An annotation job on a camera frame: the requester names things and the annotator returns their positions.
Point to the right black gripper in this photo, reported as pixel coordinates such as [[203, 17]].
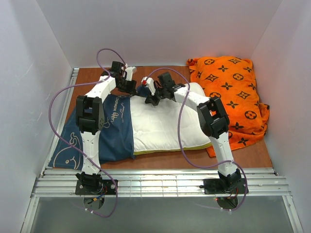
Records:
[[152, 98]]

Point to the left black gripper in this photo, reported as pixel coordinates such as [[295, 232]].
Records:
[[129, 87]]

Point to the white pillow yellow edge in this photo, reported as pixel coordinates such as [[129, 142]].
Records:
[[159, 125]]

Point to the dark blue pillowcase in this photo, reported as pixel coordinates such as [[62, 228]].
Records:
[[118, 138]]

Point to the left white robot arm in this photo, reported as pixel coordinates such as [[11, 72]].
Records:
[[90, 111]]

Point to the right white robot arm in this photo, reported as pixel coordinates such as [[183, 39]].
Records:
[[213, 121]]

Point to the orange patterned blanket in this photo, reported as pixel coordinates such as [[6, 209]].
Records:
[[233, 80]]

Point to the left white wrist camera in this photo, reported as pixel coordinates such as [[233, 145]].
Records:
[[130, 72]]

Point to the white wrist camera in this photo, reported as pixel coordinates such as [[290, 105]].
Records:
[[130, 72], [150, 84]]

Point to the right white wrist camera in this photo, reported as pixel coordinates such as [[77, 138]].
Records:
[[150, 84]]

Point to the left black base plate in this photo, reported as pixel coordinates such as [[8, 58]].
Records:
[[105, 187]]

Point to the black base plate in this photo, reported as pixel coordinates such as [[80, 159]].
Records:
[[105, 187], [214, 186]]

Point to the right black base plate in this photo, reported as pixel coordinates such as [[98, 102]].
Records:
[[214, 186]]

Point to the aluminium rail frame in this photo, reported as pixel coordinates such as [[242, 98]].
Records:
[[160, 183]]

